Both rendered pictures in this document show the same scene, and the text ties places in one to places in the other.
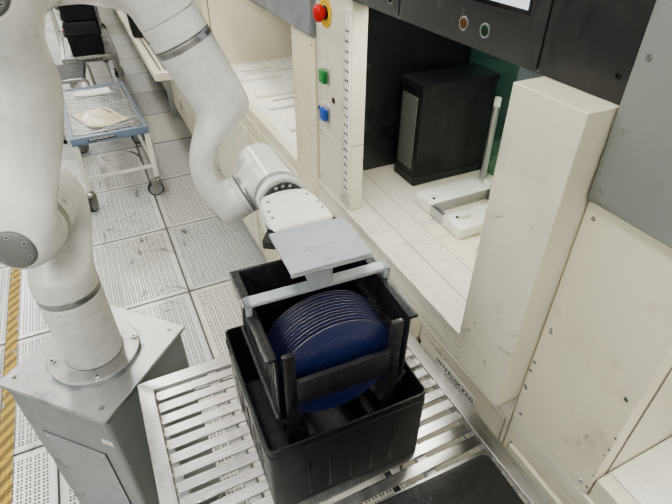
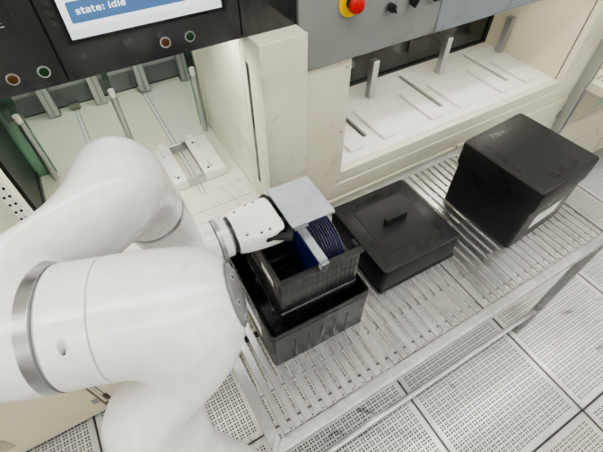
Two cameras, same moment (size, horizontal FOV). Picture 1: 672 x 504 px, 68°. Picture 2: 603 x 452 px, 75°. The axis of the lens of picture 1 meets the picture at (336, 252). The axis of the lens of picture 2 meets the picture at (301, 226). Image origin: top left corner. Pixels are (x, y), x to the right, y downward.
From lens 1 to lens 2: 0.87 m
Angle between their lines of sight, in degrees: 65
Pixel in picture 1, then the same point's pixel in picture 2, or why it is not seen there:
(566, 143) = (301, 53)
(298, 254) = (314, 208)
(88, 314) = not seen: outside the picture
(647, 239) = (327, 67)
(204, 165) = not seen: hidden behind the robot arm
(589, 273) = (310, 103)
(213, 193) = not seen: hidden behind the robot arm
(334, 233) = (288, 193)
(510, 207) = (281, 108)
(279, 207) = (257, 225)
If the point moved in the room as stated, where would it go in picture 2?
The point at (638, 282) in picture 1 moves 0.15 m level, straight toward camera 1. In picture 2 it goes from (329, 86) to (380, 104)
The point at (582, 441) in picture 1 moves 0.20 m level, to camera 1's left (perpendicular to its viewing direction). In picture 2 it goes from (331, 167) to (340, 212)
